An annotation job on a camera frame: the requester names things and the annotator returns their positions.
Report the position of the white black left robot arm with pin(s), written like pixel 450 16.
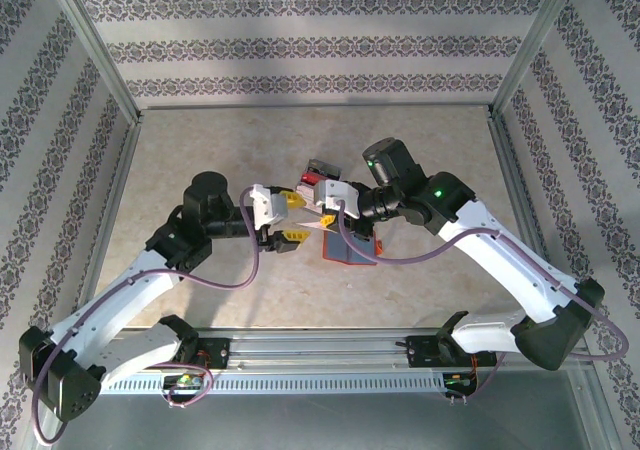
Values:
pixel 110 310

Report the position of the grey sheet metal panel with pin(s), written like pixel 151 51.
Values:
pixel 320 425

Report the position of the pale pink card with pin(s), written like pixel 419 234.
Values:
pixel 312 225

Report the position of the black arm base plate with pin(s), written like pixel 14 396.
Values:
pixel 215 352
pixel 420 352

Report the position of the small circuit board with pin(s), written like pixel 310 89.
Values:
pixel 457 381
pixel 185 381

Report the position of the aluminium front frame rail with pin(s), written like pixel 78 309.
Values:
pixel 320 345

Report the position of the clear acrylic card stand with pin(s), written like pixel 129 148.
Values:
pixel 334 172

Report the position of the metal bracket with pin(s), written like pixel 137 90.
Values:
pixel 337 195

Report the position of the red card with number line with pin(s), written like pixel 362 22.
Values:
pixel 311 183

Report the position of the orange card holder wallet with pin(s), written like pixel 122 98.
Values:
pixel 340 247

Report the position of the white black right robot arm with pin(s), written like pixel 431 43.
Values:
pixel 500 255

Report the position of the aluminium back frame rail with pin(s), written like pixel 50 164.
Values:
pixel 315 105

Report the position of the black card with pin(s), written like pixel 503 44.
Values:
pixel 325 166

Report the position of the white VIP card plum blossom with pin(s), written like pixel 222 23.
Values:
pixel 306 194

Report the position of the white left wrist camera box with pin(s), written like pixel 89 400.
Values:
pixel 267 207

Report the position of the aluminium corner post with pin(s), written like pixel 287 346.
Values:
pixel 531 45
pixel 94 45

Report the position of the red VIP card gold print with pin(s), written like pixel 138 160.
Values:
pixel 314 175

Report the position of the aluminium side frame rail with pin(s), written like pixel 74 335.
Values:
pixel 521 190
pixel 115 190

